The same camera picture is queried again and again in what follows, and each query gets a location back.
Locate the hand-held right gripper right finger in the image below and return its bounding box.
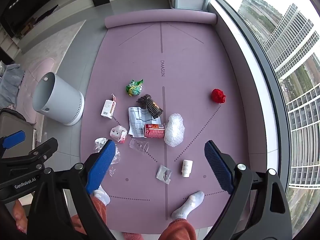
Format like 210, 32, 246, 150
204, 140, 293, 240

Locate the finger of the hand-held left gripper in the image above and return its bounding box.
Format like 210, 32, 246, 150
0, 137, 58, 173
0, 130, 26, 158

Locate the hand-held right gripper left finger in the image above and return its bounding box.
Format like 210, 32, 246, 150
26, 140, 117, 240

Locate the white round bin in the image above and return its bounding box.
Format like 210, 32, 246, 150
32, 72, 85, 126

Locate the dark grey yarn bundle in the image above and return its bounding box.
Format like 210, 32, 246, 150
136, 94, 164, 119

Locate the green snack wrapper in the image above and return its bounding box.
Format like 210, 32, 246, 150
126, 79, 144, 97

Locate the person's left hand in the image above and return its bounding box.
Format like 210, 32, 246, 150
12, 200, 28, 234

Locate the grey seat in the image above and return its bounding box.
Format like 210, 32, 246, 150
0, 109, 37, 158

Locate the crumpled clear foil bag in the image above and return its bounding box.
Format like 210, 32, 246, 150
94, 137, 121, 177

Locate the small white bottle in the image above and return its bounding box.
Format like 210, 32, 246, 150
182, 159, 193, 178

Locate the person's left white sock foot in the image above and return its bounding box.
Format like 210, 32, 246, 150
94, 184, 111, 205

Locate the person's white sock foot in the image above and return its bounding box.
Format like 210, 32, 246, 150
171, 191, 205, 221
94, 184, 111, 205

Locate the white and pink crumpled wrapper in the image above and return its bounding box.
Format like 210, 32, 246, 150
110, 125, 128, 143

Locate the clear plastic cup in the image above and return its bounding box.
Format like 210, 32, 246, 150
129, 138, 150, 154

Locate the person's right white sock foot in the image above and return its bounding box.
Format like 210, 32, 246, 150
171, 191, 205, 221

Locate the person's left orange pant leg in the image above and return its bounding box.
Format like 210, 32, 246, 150
71, 194, 108, 234

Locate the person's orange pant leg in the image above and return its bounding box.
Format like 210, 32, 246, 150
159, 219, 197, 240
71, 194, 108, 234

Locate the grey crumpled cloth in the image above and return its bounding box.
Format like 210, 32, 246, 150
0, 64, 25, 109

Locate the clear plastic blister pack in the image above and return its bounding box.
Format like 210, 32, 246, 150
156, 165, 173, 182

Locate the white printed paper sheet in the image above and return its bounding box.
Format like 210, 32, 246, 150
128, 107, 163, 137

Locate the white medicine box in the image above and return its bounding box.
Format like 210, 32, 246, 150
101, 94, 117, 119

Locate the clear bubble wrap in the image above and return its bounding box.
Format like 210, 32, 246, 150
164, 114, 185, 147

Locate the red drink can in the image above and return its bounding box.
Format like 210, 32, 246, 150
144, 124, 165, 139

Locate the red crumpled ball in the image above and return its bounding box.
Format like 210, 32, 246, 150
211, 88, 227, 104

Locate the person's right orange pant leg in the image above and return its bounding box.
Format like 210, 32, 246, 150
159, 219, 197, 240

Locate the white-framed high-rise building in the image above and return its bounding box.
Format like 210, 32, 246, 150
285, 82, 320, 188

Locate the pink yoga mat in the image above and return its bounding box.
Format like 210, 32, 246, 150
80, 9, 279, 232

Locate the black television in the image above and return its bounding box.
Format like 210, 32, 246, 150
0, 0, 60, 34

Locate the white television cabinet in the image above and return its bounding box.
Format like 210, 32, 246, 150
0, 0, 96, 55

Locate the glass high-rise building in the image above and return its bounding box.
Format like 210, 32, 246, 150
264, 4, 320, 80

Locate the dark window frame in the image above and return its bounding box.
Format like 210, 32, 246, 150
209, 0, 293, 189

